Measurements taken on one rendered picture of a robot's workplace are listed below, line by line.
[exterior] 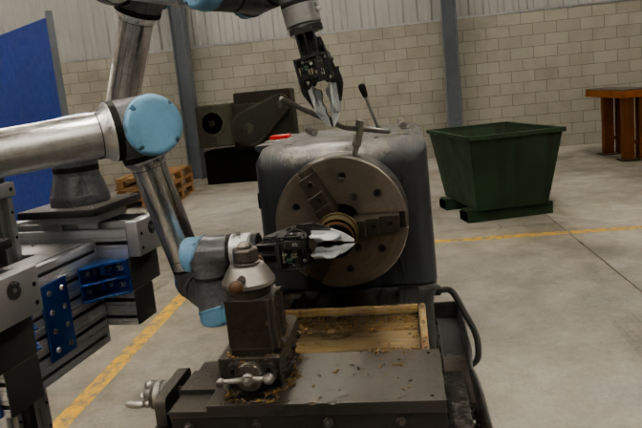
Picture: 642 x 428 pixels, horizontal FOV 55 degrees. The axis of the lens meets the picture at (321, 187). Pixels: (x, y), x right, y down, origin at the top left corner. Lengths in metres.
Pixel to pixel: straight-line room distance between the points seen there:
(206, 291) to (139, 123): 0.38
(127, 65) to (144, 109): 0.50
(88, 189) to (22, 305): 0.49
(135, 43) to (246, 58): 9.98
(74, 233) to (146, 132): 0.57
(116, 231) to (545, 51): 10.52
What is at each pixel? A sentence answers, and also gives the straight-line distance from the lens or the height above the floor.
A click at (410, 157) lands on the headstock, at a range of 1.57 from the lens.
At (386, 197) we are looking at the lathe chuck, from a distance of 1.42.
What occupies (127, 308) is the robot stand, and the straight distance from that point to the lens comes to 1.67.
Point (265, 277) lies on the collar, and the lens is 0.90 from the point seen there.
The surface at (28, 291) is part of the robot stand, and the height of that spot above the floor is 1.07.
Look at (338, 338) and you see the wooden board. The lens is 1.30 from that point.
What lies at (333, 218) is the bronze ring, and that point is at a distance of 1.32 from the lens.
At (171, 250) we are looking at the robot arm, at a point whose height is 1.07.
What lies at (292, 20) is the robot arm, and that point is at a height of 1.53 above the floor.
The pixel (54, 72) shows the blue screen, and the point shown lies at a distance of 6.23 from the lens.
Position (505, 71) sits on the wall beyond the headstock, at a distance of 11.53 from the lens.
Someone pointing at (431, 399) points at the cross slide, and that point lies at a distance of 0.88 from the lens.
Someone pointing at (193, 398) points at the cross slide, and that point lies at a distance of 0.97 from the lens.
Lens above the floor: 1.39
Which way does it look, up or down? 9 degrees down
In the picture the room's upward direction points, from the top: 6 degrees counter-clockwise
